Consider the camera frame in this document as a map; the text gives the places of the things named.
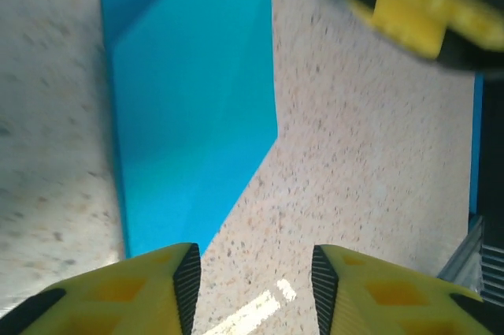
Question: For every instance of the aluminium side rail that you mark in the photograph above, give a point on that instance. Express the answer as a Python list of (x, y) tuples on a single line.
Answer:
[(464, 260)]

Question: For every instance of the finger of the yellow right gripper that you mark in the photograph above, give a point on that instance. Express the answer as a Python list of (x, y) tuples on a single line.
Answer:
[(409, 16), (476, 23)]

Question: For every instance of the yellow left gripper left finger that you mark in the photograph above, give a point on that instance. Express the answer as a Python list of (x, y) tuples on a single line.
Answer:
[(153, 268)]

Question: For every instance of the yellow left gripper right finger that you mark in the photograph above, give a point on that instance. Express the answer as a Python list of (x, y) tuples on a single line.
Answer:
[(354, 272)]

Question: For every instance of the blue cloth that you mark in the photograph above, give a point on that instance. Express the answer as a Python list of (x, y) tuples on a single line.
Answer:
[(189, 94)]

